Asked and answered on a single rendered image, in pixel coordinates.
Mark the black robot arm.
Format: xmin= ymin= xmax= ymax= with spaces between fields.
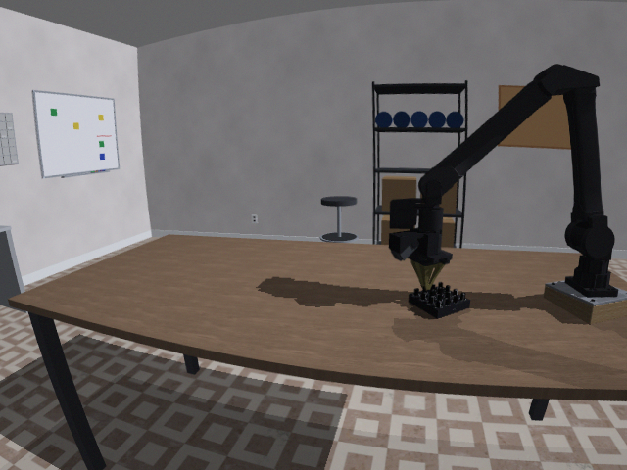
xmin=389 ymin=64 xmax=618 ymax=298

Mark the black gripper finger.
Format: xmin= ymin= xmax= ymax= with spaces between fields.
xmin=419 ymin=263 xmax=445 ymax=290
xmin=411 ymin=260 xmax=433 ymax=288

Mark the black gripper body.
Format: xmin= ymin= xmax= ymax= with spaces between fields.
xmin=408 ymin=229 xmax=453 ymax=266

